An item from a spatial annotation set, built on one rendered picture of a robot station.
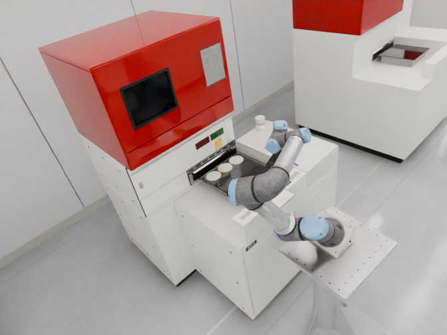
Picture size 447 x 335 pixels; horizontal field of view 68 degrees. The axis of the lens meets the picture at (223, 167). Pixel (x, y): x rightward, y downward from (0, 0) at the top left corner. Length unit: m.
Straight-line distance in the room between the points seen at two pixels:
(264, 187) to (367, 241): 0.79
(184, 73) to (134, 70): 0.31
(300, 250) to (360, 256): 0.29
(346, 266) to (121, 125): 1.33
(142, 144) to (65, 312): 1.68
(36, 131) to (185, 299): 1.90
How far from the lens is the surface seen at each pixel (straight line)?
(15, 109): 3.23
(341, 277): 1.77
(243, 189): 1.36
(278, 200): 1.90
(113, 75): 1.72
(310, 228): 1.63
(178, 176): 2.19
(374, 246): 1.91
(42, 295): 3.34
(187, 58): 1.94
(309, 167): 2.11
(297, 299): 2.64
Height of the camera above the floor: 2.27
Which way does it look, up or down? 37 degrees down
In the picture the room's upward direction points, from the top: 11 degrees counter-clockwise
